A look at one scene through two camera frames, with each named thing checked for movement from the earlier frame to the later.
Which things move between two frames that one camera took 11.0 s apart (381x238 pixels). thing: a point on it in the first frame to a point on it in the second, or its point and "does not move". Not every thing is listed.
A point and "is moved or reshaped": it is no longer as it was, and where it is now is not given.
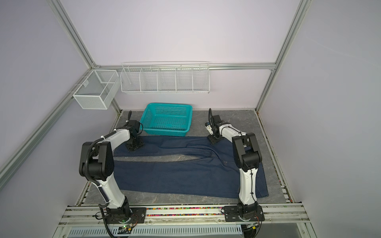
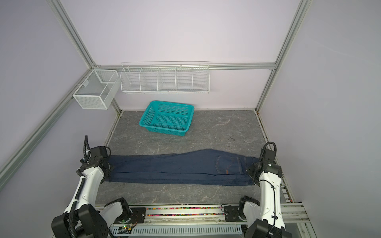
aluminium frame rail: (185, 66) does not move
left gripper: (131, 148) to (111, 168)
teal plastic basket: (166, 119) does not move
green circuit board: (124, 229) does not move
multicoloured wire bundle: (183, 214) does not move
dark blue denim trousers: (217, 176) is moved or reshaped
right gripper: (212, 140) to (251, 169)
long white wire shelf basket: (165, 78) does not move
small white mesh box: (98, 89) does not move
